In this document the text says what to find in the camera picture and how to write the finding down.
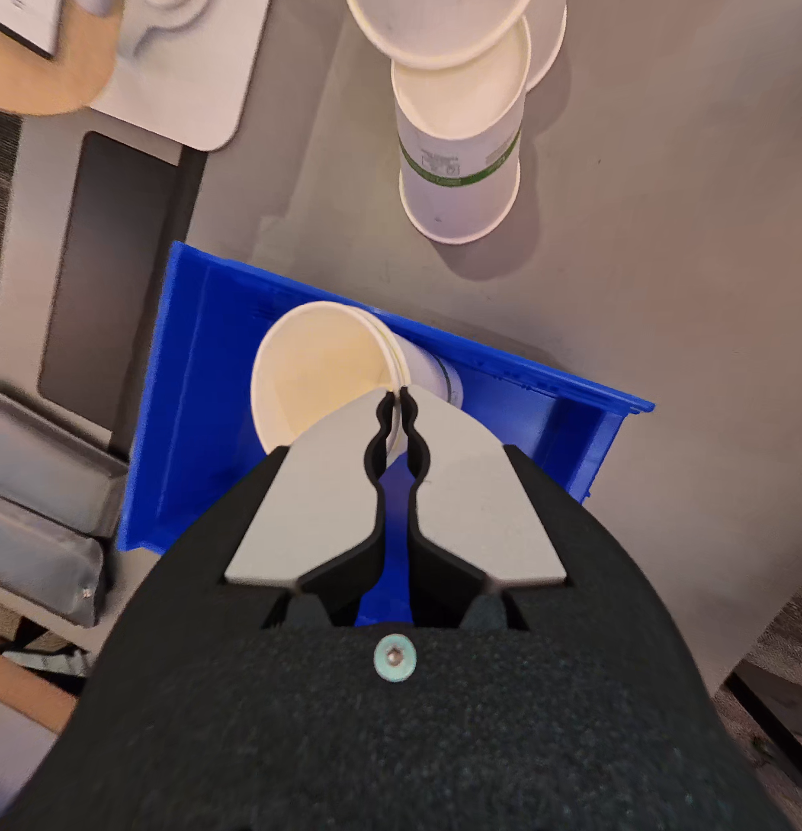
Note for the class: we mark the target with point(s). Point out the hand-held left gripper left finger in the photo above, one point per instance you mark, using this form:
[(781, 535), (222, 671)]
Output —
[(310, 506)]

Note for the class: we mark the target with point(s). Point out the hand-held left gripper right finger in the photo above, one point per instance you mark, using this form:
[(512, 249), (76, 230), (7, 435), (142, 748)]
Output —
[(485, 506)]

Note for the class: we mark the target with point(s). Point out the grey metal tray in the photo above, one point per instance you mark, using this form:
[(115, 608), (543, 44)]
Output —
[(44, 454), (37, 558)]

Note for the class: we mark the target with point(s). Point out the wooden desk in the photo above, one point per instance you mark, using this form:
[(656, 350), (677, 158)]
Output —
[(24, 694)]

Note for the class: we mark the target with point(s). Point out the blue plastic bin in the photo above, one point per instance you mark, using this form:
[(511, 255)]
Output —
[(200, 422)]

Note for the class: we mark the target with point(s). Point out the white board stand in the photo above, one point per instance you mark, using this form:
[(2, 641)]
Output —
[(193, 78)]

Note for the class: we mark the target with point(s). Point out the white paper cup green band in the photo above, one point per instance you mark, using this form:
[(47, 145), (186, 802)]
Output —
[(440, 26), (310, 370), (547, 39), (459, 195)]

